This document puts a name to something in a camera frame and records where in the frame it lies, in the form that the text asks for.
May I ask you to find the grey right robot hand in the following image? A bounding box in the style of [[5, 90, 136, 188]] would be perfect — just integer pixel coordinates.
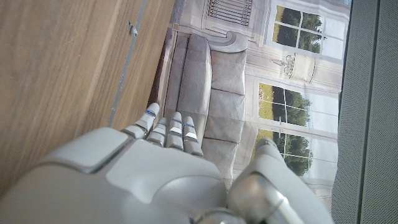
[[0, 102, 335, 224]]

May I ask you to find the printed living room backdrop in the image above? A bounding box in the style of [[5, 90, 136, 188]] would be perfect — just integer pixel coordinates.
[[147, 0, 354, 218]]

